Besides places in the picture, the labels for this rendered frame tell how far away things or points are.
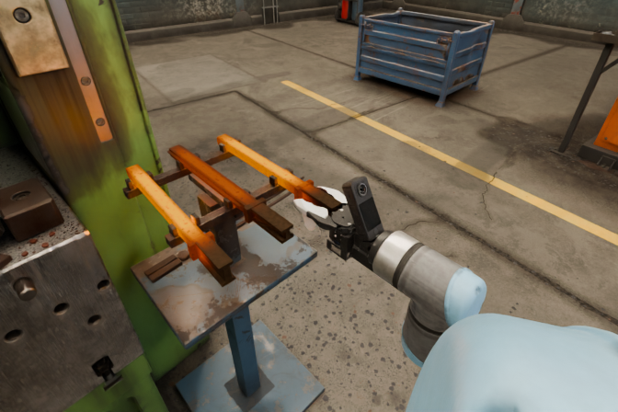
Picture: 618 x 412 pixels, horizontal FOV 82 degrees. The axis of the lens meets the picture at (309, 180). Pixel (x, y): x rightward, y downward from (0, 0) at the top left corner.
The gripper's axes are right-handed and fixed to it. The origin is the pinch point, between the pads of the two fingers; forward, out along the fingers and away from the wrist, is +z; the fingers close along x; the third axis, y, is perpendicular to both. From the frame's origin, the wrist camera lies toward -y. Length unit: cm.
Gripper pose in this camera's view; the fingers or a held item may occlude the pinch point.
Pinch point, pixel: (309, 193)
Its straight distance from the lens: 75.4
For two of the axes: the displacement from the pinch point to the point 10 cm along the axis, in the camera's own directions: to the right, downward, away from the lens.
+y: 0.0, 8.3, 5.6
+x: 7.3, -3.9, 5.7
